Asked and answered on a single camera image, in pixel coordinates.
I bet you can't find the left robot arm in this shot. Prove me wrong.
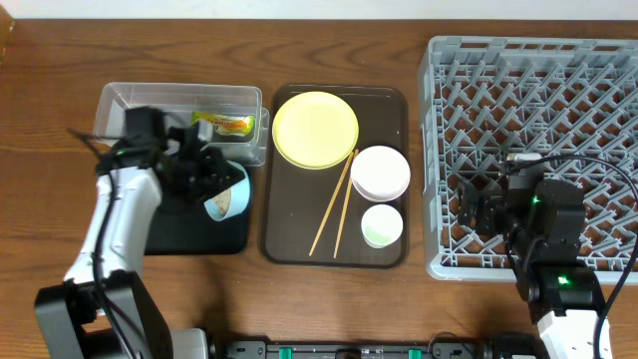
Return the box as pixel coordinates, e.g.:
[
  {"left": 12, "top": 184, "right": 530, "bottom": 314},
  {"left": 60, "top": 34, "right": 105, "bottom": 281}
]
[{"left": 34, "top": 107, "right": 248, "bottom": 359}]

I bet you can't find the left wooden chopstick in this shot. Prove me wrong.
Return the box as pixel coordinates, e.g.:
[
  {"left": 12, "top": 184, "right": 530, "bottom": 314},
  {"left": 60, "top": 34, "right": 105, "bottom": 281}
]
[{"left": 308, "top": 152, "right": 355, "bottom": 256}]

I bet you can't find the dark brown serving tray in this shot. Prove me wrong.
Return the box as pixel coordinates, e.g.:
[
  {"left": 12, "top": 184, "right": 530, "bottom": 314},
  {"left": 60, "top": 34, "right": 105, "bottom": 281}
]
[{"left": 259, "top": 84, "right": 410, "bottom": 269}]

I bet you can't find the white green cup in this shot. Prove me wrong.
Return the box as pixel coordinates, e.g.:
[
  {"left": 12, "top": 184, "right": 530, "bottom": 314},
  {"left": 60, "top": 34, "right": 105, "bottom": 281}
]
[{"left": 361, "top": 204, "right": 404, "bottom": 249}]

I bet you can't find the yellow plate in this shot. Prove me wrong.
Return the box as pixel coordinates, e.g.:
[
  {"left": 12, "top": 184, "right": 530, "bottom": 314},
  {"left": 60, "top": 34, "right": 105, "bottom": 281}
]
[{"left": 272, "top": 91, "right": 360, "bottom": 170}]

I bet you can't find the white rice pile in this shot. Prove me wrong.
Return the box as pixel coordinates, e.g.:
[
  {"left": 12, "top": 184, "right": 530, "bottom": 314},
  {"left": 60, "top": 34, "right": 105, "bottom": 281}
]
[{"left": 212, "top": 188, "right": 232, "bottom": 218}]

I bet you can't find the right wooden chopstick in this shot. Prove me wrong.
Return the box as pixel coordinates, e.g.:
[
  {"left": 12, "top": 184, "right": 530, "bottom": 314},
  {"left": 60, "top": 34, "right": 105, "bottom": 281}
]
[{"left": 333, "top": 150, "right": 359, "bottom": 259}]

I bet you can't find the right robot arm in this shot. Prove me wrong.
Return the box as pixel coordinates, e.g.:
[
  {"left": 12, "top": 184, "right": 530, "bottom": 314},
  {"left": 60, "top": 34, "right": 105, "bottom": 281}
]
[{"left": 458, "top": 175, "right": 611, "bottom": 358}]

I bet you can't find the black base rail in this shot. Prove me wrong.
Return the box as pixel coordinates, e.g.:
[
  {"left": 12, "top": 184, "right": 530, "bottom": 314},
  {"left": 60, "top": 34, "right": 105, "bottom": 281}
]
[{"left": 171, "top": 328, "right": 549, "bottom": 359}]

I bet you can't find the black tray bin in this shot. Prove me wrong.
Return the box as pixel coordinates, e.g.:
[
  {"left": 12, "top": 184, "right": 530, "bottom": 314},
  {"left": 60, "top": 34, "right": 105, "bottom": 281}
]
[{"left": 142, "top": 164, "right": 251, "bottom": 256}]

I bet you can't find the green snack wrapper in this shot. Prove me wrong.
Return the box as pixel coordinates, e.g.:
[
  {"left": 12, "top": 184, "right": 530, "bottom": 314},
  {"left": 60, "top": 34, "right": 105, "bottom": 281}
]
[{"left": 191, "top": 112, "right": 255, "bottom": 137}]

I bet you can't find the clear plastic bin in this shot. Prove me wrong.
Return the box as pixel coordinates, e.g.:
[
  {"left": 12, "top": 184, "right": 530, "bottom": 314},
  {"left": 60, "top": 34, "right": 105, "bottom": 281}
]
[{"left": 94, "top": 82, "right": 269, "bottom": 167}]

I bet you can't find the light blue bowl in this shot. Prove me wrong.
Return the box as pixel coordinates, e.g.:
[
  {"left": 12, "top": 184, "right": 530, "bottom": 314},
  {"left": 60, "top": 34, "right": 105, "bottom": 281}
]
[{"left": 204, "top": 169, "right": 250, "bottom": 221}]

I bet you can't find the wooden chopstick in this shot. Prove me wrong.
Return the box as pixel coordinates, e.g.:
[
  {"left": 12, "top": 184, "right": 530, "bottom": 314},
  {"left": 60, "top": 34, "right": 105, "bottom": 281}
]
[
  {"left": 333, "top": 150, "right": 359, "bottom": 259},
  {"left": 308, "top": 152, "right": 355, "bottom": 256}
]

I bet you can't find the grey dishwasher rack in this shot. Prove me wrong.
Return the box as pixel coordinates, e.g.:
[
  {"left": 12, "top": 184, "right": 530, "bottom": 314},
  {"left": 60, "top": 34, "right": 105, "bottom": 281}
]
[{"left": 418, "top": 36, "right": 637, "bottom": 284}]

